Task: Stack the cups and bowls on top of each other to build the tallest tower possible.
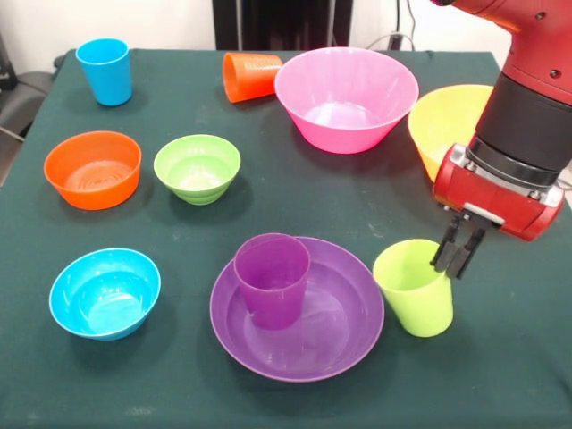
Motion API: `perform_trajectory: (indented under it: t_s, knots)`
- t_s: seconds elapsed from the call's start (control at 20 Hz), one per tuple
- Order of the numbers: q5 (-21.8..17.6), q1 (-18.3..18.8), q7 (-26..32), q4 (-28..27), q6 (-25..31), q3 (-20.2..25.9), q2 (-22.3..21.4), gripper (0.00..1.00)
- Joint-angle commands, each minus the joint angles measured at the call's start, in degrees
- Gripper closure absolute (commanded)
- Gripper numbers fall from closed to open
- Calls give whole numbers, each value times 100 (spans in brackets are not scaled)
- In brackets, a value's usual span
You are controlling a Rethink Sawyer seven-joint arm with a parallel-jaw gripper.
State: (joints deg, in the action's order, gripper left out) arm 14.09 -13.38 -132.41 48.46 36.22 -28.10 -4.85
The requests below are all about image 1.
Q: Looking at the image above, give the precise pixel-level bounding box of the purple plastic bowl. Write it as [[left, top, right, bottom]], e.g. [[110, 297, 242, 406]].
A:
[[209, 235, 386, 383]]

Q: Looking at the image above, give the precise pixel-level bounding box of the purple plastic cup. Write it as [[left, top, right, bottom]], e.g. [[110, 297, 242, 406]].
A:
[[233, 232, 312, 332]]

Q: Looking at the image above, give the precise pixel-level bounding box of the green plastic bowl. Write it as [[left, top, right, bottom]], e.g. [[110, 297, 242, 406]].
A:
[[153, 134, 242, 206]]

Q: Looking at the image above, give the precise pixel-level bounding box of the grey chair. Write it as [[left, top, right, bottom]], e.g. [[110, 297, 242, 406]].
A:
[[0, 33, 59, 144]]

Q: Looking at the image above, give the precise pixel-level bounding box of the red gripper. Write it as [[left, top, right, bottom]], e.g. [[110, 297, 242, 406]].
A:
[[430, 142, 566, 280]]

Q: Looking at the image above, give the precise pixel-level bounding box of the pink plastic bowl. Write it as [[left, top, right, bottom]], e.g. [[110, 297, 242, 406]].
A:
[[273, 46, 420, 156]]

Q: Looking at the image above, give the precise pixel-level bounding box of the orange plastic cup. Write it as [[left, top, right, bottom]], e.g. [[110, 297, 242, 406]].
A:
[[222, 51, 285, 104]]

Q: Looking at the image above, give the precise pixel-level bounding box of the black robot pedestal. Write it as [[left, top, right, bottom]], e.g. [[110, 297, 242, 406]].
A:
[[213, 0, 354, 51]]

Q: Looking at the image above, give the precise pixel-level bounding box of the yellow plastic bowl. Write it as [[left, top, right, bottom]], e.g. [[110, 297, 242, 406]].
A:
[[407, 84, 495, 184]]

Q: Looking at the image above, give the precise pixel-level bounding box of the blue plastic cup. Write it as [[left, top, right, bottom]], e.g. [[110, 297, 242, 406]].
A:
[[74, 38, 133, 107]]

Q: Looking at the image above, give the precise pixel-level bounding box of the blue plastic bowl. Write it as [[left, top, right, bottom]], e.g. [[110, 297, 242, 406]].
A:
[[48, 248, 163, 342]]

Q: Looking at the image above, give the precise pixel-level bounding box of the dark green tablecloth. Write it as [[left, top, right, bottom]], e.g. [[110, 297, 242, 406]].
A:
[[0, 47, 572, 429]]

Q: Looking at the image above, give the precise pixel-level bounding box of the black hanging cable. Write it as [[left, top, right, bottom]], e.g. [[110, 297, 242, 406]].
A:
[[405, 0, 419, 51]]

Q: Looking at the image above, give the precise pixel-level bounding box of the lime green plastic cup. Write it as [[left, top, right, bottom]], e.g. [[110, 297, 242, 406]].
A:
[[372, 239, 455, 339]]

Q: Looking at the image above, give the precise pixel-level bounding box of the orange plastic bowl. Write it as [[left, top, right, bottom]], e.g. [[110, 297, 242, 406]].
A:
[[43, 130, 143, 211]]

